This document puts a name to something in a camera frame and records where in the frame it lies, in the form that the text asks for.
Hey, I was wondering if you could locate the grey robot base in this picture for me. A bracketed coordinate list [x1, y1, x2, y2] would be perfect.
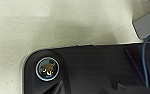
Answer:
[130, 5, 150, 42]

